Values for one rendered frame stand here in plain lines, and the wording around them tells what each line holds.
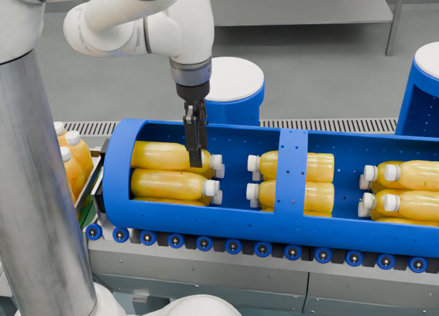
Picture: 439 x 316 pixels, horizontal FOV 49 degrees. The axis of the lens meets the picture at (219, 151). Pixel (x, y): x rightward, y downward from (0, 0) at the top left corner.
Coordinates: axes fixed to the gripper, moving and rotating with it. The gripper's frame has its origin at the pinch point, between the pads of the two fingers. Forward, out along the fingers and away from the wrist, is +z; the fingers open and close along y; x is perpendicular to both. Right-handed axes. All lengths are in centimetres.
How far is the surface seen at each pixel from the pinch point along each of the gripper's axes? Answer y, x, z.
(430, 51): 80, -70, 15
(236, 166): 11.4, -7.8, 15.7
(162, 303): 4, 19, 79
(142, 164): -3.6, 13.6, 3.7
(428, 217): -9, -54, 7
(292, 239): -14.3, -24.2, 13.9
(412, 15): 332, -120, 119
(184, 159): -2.4, 3.1, 2.0
